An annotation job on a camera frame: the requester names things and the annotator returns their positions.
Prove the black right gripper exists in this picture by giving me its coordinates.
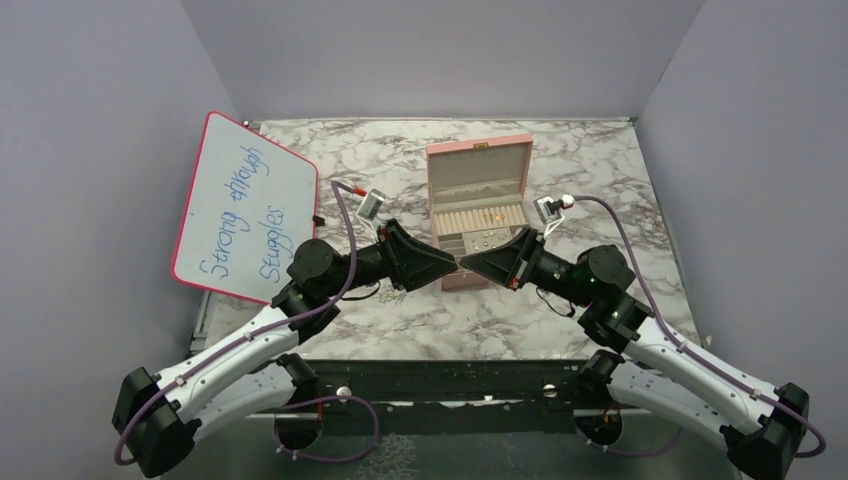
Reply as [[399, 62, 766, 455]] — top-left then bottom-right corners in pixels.
[[461, 225, 595, 308]]

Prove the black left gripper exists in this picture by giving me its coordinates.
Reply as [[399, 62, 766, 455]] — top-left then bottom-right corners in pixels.
[[324, 219, 458, 298]]

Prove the pink jewelry box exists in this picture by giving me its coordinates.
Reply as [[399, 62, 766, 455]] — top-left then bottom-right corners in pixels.
[[426, 133, 533, 260]]

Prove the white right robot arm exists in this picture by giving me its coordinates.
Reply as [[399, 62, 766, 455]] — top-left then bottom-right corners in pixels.
[[460, 228, 810, 479]]

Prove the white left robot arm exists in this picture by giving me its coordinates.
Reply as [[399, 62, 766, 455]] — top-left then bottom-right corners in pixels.
[[112, 219, 458, 478]]

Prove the pink-framed whiteboard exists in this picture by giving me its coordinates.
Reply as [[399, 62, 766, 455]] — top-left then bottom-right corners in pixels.
[[171, 111, 319, 303]]

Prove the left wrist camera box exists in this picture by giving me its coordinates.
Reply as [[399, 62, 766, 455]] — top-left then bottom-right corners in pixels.
[[356, 189, 386, 222]]

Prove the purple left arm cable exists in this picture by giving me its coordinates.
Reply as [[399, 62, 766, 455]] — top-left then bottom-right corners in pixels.
[[113, 180, 380, 465]]

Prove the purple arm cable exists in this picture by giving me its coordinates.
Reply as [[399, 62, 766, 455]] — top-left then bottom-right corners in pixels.
[[569, 194, 828, 460], [113, 180, 380, 465]]

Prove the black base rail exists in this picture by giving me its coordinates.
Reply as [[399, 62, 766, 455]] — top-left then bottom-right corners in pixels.
[[251, 357, 644, 439]]

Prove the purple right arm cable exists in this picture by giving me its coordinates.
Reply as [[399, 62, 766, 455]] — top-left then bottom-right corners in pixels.
[[569, 194, 828, 460]]

